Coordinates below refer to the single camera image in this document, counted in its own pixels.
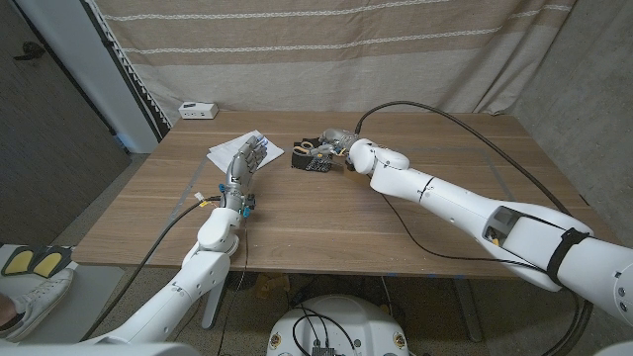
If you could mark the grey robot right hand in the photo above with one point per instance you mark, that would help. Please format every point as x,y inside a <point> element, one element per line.
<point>338,136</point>

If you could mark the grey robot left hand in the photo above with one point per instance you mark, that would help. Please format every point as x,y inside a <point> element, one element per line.
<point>240,168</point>

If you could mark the black patterned bandana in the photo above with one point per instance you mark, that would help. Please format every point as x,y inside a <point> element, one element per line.
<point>301,162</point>

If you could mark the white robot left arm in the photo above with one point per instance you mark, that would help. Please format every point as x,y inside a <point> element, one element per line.
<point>198,277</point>

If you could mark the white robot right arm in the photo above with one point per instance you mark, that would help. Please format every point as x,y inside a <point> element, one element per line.
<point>470,207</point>

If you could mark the white paper sheets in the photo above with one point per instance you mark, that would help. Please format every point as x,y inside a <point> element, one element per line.
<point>225,151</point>

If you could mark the white power strip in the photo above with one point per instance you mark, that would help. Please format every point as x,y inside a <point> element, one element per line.
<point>198,111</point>

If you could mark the beige striped curtain backdrop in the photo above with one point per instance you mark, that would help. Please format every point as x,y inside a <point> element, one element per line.
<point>321,59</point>

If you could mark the black round floor object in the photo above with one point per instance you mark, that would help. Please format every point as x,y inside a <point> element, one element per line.
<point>244,281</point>

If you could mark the brown cardboard scrap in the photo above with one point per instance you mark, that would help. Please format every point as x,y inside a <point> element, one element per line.
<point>272,287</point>

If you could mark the white table leg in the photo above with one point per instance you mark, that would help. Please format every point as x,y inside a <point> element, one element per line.
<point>211,309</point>

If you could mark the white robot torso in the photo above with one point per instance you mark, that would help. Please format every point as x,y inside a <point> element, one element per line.
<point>356,321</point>

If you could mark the grey table leg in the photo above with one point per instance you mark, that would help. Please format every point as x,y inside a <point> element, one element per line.
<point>467,311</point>

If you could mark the white sneaker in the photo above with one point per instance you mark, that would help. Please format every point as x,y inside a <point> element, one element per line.
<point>39,301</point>

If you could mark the person lower leg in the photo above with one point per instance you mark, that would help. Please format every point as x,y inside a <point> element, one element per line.
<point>6,309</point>

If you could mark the black backdrop frame bar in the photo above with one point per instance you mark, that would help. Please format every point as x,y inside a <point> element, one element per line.
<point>141,99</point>

